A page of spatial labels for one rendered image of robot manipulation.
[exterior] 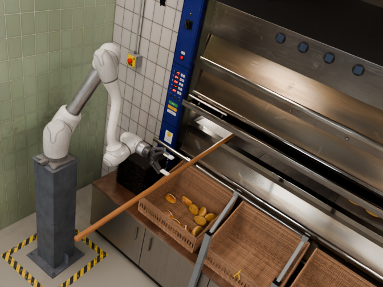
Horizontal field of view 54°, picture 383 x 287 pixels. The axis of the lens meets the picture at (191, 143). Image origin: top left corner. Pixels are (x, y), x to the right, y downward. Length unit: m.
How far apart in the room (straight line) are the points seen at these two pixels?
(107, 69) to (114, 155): 0.53
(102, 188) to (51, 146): 0.72
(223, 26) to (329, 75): 0.75
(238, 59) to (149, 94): 0.90
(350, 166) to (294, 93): 0.55
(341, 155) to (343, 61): 0.56
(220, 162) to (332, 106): 0.97
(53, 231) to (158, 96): 1.28
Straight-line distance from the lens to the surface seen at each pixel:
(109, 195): 3.05
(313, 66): 2.32
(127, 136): 2.52
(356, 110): 2.32
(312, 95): 2.36
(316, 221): 2.70
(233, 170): 2.82
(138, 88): 3.20
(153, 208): 2.80
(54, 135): 2.51
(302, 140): 2.46
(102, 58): 2.26
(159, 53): 2.94
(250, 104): 2.57
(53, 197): 2.74
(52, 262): 3.27
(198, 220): 2.91
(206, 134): 2.84
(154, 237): 2.86
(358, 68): 2.24
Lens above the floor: 2.66
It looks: 33 degrees down
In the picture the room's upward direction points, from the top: 14 degrees clockwise
